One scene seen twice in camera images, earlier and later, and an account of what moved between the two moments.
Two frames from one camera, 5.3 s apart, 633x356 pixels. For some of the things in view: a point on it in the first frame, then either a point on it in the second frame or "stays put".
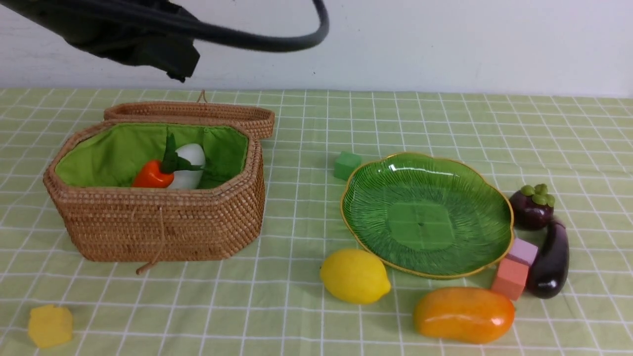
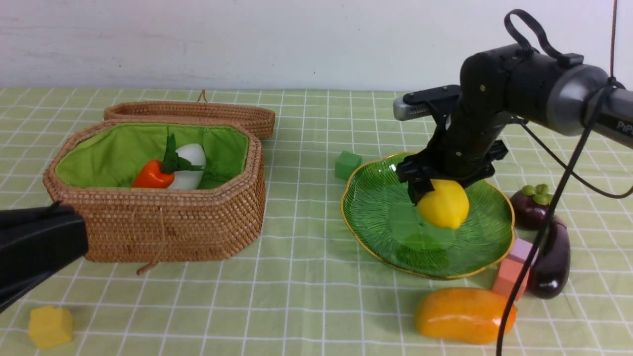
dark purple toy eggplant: (547, 275) stays put
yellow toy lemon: (353, 277) to (447, 206)
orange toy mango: (468, 315) stays put
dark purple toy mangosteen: (532, 207) stays put
